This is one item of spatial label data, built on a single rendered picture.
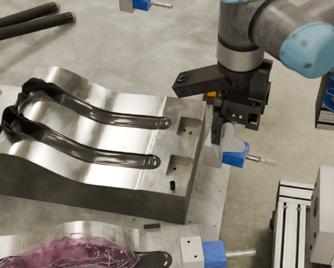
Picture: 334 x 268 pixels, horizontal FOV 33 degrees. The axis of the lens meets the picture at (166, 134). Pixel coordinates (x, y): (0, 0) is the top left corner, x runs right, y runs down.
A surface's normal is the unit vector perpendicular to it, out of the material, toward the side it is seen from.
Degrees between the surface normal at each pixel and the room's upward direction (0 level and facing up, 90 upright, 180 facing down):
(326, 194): 0
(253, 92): 90
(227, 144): 79
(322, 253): 90
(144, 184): 0
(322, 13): 17
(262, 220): 0
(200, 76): 31
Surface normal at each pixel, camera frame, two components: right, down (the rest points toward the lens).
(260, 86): -0.35, 0.68
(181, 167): -0.01, -0.70
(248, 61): 0.15, 0.71
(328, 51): 0.62, 0.56
